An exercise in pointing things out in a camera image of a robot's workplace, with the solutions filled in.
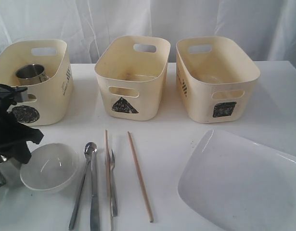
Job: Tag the cream bin with square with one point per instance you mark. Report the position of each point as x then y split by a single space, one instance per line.
215 78

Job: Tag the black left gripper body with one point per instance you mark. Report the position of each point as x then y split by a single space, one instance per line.
13 134

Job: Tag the wooden chopstick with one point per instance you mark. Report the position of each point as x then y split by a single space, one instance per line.
141 181
108 181

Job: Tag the white bowl steel inside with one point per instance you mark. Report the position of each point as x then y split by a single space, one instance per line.
51 168

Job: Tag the steel spoon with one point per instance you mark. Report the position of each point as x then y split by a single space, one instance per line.
89 149

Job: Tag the steel mug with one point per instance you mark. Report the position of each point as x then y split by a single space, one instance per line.
9 172
31 74

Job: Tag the cream bin with triangle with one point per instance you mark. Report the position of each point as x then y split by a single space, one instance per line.
131 75

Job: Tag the cream bin with circle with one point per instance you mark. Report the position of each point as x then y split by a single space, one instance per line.
48 101

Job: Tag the white curtain backdrop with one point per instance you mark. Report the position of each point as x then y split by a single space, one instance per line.
264 29

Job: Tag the steel fork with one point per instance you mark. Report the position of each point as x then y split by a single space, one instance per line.
114 209

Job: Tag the steel table knife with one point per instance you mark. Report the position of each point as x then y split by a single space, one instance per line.
95 224

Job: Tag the white square plate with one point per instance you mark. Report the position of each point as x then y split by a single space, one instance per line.
240 185

